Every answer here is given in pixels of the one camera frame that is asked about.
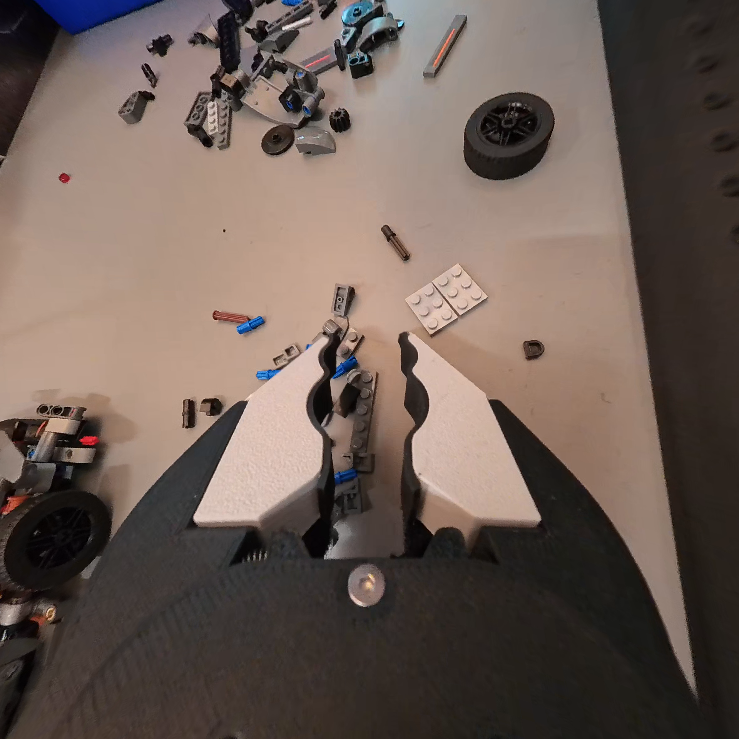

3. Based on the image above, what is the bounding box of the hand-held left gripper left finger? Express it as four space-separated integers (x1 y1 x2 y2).
192 333 341 558

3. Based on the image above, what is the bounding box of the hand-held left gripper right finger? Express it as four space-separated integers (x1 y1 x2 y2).
397 332 543 558

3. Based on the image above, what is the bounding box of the group of small lego connectors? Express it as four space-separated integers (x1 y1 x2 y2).
182 283 382 517

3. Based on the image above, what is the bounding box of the grey lego car model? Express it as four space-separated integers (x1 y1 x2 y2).
0 403 113 719

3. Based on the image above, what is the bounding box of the pile of dark lego pieces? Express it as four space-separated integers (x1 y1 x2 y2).
118 0 405 157

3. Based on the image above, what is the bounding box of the grey lego tile orange stripe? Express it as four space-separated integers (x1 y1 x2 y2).
423 14 468 79

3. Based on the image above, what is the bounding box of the black lego axle pin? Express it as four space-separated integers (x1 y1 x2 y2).
381 225 412 262

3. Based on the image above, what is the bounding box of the black lego tyre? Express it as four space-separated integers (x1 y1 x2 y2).
463 91 556 180

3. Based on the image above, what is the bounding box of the black perforated panel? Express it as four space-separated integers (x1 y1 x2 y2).
597 0 739 739

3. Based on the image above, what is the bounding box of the blue plastic bin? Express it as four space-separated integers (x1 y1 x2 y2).
35 0 168 34

